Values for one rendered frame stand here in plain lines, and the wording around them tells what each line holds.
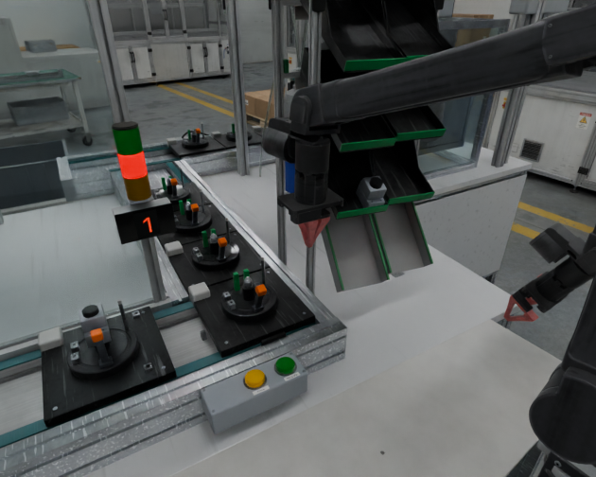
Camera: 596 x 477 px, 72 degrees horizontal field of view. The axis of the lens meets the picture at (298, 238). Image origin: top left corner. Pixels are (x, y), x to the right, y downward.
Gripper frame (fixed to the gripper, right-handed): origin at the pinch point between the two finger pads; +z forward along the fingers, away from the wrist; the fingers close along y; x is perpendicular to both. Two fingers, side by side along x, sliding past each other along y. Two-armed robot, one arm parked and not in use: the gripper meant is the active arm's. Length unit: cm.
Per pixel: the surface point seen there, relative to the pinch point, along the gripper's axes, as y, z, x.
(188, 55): -238, 92, -921
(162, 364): 28.6, 27.3, -9.7
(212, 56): -294, 97, -929
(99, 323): 37.8, 17.7, -16.9
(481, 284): -67, 37, -5
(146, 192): 22.9, -2.7, -29.2
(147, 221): 23.9, 3.8, -28.6
